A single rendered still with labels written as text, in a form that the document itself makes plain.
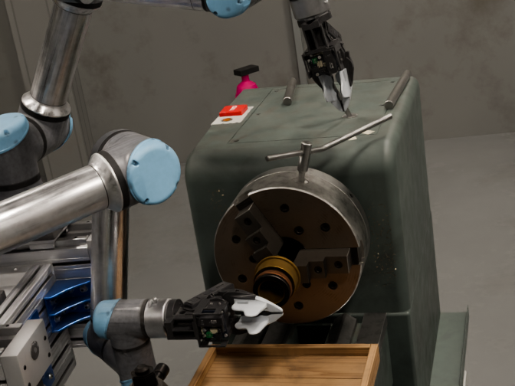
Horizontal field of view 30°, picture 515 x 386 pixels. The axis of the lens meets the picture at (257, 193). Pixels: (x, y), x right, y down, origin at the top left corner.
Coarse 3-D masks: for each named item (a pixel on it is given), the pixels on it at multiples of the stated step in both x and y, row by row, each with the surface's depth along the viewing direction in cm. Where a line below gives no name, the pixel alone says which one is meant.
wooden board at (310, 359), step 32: (224, 352) 204; (256, 352) 202; (288, 352) 200; (320, 352) 198; (352, 352) 196; (192, 384) 191; (224, 384) 193; (256, 384) 192; (288, 384) 190; (320, 384) 188; (352, 384) 186
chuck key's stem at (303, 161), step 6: (306, 144) 192; (306, 150) 193; (300, 156) 194; (306, 156) 193; (300, 162) 194; (306, 162) 194; (300, 168) 195; (306, 168) 195; (300, 174) 195; (300, 180) 196
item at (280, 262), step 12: (264, 264) 189; (276, 264) 187; (288, 264) 189; (264, 276) 185; (276, 276) 184; (288, 276) 187; (264, 288) 191; (276, 288) 192; (288, 288) 185; (276, 300) 189
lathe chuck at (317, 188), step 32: (256, 192) 195; (288, 192) 193; (320, 192) 194; (224, 224) 200; (288, 224) 196; (320, 224) 194; (352, 224) 194; (224, 256) 203; (320, 288) 200; (352, 288) 198; (288, 320) 205
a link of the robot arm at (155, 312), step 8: (152, 304) 181; (160, 304) 180; (144, 312) 180; (152, 312) 179; (160, 312) 179; (144, 320) 180; (152, 320) 179; (160, 320) 179; (152, 328) 179; (160, 328) 179; (152, 336) 181; (160, 336) 181
